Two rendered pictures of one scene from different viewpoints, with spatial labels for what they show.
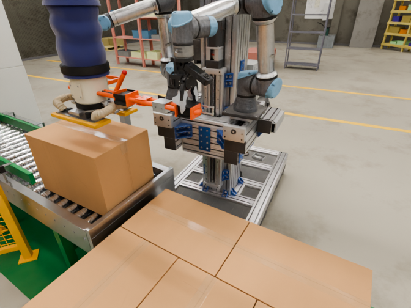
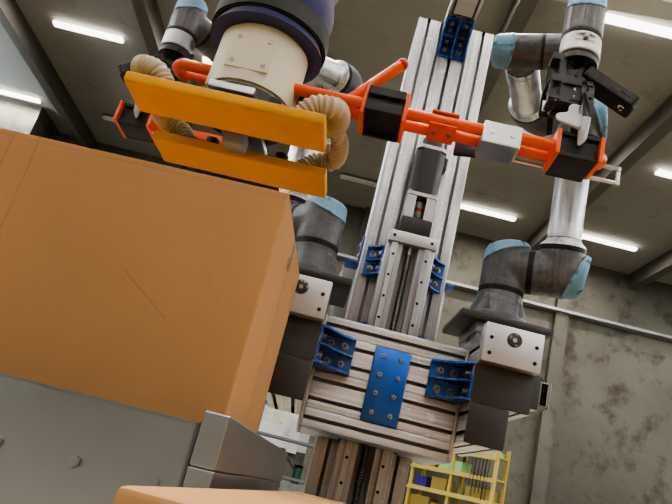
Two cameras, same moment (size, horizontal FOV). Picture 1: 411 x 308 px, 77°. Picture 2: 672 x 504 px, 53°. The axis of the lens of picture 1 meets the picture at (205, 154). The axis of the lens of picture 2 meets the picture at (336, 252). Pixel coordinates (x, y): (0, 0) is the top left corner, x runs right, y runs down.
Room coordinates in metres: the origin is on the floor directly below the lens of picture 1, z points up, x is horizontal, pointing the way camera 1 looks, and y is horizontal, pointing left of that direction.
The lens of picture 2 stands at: (0.24, 0.86, 0.56)
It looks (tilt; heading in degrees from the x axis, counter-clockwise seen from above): 19 degrees up; 335
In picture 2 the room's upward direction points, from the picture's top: 14 degrees clockwise
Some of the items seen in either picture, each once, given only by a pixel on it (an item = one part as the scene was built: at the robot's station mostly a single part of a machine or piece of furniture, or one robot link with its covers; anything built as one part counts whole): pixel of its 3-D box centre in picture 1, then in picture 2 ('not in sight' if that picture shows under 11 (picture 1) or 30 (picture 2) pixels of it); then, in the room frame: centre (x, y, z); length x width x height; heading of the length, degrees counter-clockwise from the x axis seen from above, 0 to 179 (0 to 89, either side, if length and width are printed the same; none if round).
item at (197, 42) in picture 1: (210, 51); not in sight; (8.97, -0.18, 0.35); 1.02 x 0.83 x 0.69; 64
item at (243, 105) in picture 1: (246, 101); (497, 309); (1.54, -0.25, 1.09); 0.15 x 0.15 x 0.10
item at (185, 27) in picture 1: (183, 28); (584, 20); (1.04, 0.08, 1.52); 0.09 x 0.08 x 0.11; 134
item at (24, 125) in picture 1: (38, 128); not in sight; (2.29, 1.58, 0.60); 1.60 x 0.11 x 0.09; 58
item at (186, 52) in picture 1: (183, 51); (579, 51); (1.04, 0.08, 1.44); 0.08 x 0.08 x 0.05
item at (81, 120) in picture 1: (79, 115); (230, 105); (1.25, 0.64, 1.12); 0.34 x 0.10 x 0.05; 60
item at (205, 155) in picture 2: (108, 104); (244, 158); (1.42, 0.54, 1.12); 0.34 x 0.10 x 0.05; 60
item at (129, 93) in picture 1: (126, 97); (384, 114); (1.21, 0.37, 1.22); 0.10 x 0.08 x 0.06; 150
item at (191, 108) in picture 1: (188, 110); (573, 154); (1.03, 0.07, 1.22); 0.08 x 0.07 x 0.05; 60
